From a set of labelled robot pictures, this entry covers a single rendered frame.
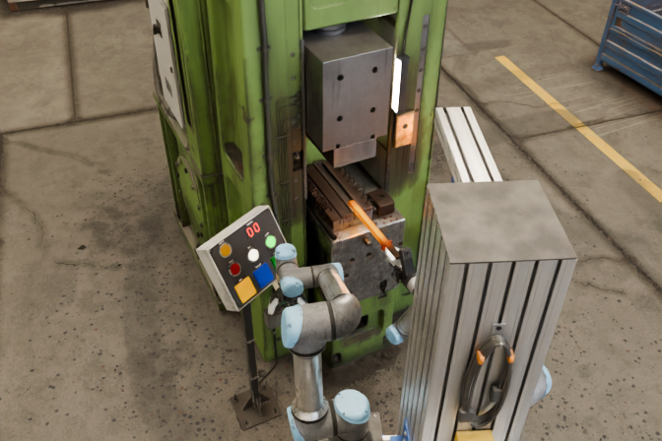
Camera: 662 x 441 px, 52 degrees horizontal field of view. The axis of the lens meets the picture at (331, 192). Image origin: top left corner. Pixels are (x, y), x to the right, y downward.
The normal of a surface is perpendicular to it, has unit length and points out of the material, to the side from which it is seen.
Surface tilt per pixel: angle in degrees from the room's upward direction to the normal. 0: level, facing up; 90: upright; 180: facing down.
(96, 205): 0
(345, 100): 90
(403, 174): 90
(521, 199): 0
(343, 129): 90
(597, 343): 0
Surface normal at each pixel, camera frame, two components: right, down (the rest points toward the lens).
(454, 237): 0.00, -0.78
